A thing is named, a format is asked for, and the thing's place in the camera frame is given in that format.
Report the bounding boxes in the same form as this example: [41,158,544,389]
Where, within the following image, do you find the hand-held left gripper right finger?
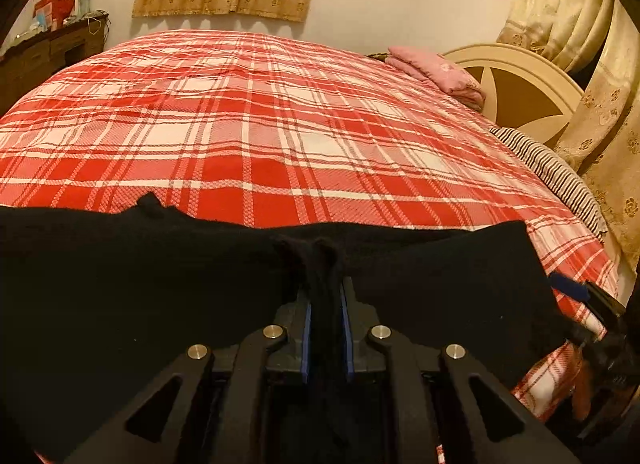
[340,277,581,464]

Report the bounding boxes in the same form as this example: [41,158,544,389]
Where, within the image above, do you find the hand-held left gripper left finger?
[65,289,313,464]

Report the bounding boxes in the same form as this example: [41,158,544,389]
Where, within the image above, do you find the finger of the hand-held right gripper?
[547,271,632,331]

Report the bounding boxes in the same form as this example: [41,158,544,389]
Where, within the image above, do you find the black pants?
[0,193,591,464]

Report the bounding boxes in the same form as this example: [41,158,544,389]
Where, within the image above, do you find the person's left hand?
[570,358,597,421]

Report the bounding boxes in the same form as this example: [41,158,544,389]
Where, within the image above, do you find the striped pillow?
[489,126,609,239]

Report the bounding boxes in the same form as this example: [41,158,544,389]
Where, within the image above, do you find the cream wooden headboard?
[442,42,586,151]

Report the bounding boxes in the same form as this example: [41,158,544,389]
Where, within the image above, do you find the red plaid bed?
[0,28,626,425]

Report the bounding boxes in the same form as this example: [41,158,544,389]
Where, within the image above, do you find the beige floral side curtain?
[495,0,640,277]

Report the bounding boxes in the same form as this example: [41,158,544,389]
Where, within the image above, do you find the pink folded blanket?
[385,46,487,112]

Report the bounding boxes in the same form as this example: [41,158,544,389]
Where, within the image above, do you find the brown wooden desk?
[0,12,109,115]

